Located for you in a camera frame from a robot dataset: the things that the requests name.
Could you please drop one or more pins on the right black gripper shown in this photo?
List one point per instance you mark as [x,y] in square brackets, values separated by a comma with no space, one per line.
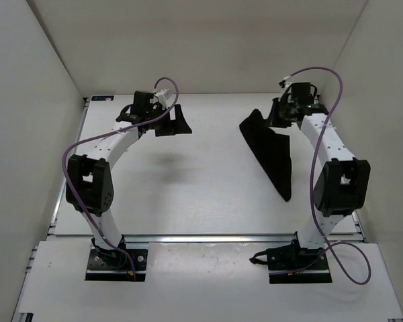
[273,121]

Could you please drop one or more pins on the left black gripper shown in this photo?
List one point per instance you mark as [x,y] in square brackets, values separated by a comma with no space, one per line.
[178,125]

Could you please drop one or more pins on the black skirt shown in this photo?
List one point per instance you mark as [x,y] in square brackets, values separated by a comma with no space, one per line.
[272,151]

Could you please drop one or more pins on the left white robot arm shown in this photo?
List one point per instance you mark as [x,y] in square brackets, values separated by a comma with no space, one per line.
[89,183]

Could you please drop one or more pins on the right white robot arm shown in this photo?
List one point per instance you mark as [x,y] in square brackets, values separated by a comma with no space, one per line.
[338,179]

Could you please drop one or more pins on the left blue label sticker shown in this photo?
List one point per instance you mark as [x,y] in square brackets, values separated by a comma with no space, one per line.
[102,98]

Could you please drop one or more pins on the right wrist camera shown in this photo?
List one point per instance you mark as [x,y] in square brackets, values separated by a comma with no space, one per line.
[303,93]

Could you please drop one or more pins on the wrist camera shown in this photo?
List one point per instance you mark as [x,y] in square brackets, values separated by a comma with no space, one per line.
[303,93]
[146,99]

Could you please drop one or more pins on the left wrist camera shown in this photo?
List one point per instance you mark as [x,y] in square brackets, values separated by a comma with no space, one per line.
[146,99]

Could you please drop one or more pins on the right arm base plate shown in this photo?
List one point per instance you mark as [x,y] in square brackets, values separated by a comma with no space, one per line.
[289,265]

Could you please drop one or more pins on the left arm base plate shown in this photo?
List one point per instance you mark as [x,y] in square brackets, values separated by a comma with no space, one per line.
[99,268]

